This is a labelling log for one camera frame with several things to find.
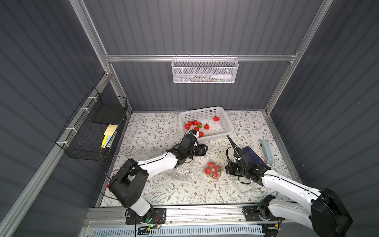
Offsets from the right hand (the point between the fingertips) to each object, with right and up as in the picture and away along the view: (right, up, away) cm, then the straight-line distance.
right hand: (226, 167), depth 84 cm
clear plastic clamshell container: (-8, -3, +4) cm, 9 cm away
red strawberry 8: (-9, +23, +23) cm, 34 cm away
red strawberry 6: (-23, +26, +26) cm, 43 cm away
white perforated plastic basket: (-7, +26, +29) cm, 39 cm away
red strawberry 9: (-17, +22, +21) cm, 35 cm away
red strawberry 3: (-11, -3, +3) cm, 11 cm away
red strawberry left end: (-24, +24, +27) cm, 43 cm away
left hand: (-11, +10, 0) cm, 15 cm away
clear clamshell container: (-27, -6, +4) cm, 28 cm away
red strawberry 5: (-2, +29, +27) cm, 40 cm away
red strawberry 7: (-18, +26, +26) cm, 41 cm away
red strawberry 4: (-7, -5, 0) cm, 8 cm away
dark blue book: (+18, +5, +11) cm, 22 cm away
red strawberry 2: (-5, -2, +2) cm, 6 cm away
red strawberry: (-9, 0, +4) cm, 10 cm away
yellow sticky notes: (-62, +22, -11) cm, 66 cm away
